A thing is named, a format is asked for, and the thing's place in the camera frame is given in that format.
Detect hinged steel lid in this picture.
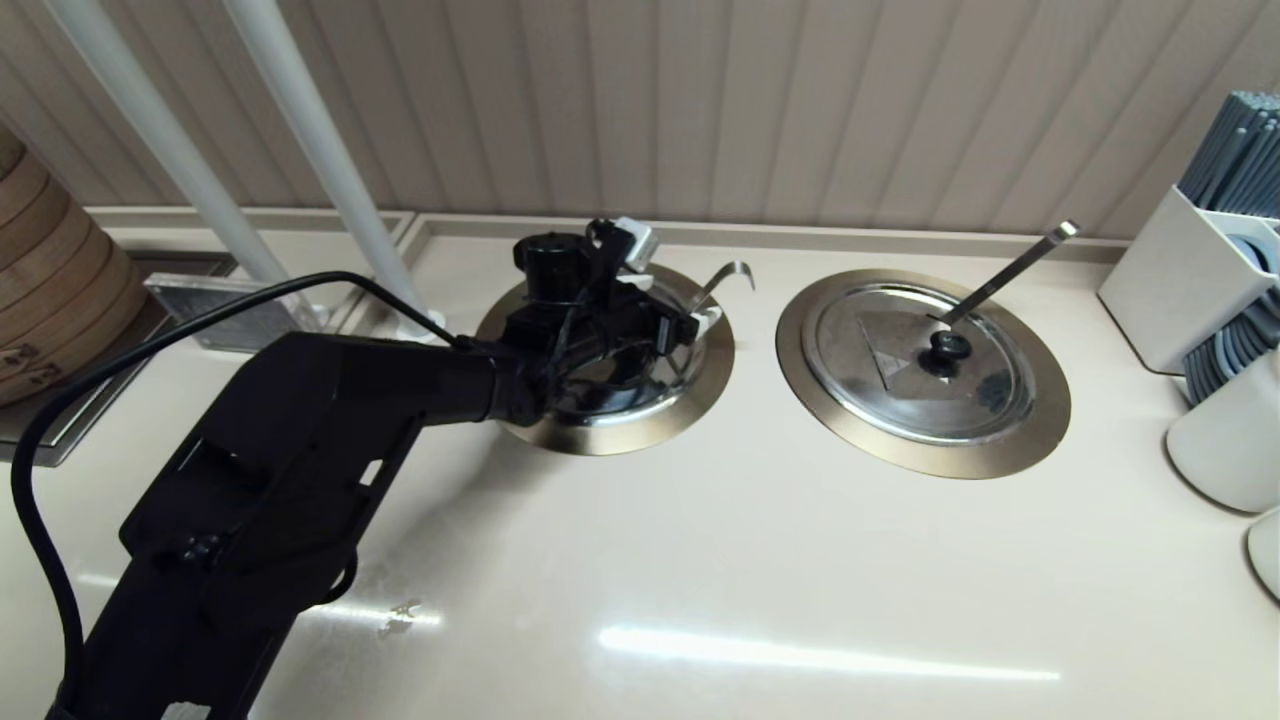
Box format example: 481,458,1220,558
518,268,707,428

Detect steel ladle with hooked handle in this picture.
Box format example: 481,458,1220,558
689,261,757,314

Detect steel lid with triangle mark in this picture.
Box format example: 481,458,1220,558
801,283,1039,447

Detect brass ringed counter well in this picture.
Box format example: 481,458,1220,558
476,259,737,458
775,267,1073,481

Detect white slanted pole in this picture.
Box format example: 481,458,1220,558
221,0,449,343
42,0,332,332

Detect clear acrylic sign block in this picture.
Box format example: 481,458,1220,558
144,274,323,354

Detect white utensil holder box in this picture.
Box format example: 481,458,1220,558
1097,186,1280,379

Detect steel framed dark panel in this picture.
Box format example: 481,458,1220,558
0,254,242,467

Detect bamboo steamer stack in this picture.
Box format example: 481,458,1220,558
0,128,150,410

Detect grey stacked discs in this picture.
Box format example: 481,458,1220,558
1182,237,1280,406

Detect white cylindrical container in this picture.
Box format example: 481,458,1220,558
1164,347,1280,517

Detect grey stick bundle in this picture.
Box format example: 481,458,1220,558
1177,91,1280,223

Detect white bowl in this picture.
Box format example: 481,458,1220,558
1244,508,1280,605

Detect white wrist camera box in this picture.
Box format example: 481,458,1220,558
611,217,658,274

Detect steel ladle with flat handle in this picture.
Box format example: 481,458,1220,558
934,219,1082,330

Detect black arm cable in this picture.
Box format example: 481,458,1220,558
9,271,473,720

